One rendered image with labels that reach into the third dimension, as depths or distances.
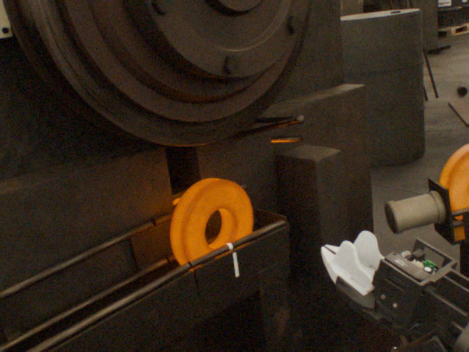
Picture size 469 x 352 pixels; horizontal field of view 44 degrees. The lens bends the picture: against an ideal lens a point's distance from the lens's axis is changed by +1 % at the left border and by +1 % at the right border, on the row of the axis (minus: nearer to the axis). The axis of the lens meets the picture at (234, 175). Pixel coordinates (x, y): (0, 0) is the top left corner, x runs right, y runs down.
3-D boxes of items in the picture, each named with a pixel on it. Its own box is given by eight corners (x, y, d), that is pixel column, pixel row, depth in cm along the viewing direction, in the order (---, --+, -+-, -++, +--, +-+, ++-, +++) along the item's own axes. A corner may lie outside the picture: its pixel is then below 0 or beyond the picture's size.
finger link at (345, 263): (329, 217, 72) (391, 257, 66) (322, 255, 75) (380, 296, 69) (312, 225, 70) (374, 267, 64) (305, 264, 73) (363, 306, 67)
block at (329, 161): (283, 270, 113) (271, 152, 106) (311, 255, 117) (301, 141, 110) (326, 286, 105) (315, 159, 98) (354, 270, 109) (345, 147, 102)
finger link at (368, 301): (354, 264, 71) (414, 305, 65) (352, 275, 72) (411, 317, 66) (329, 279, 68) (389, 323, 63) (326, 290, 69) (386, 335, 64)
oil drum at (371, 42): (313, 160, 383) (301, 21, 357) (368, 138, 418) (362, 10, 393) (389, 173, 338) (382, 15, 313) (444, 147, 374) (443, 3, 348)
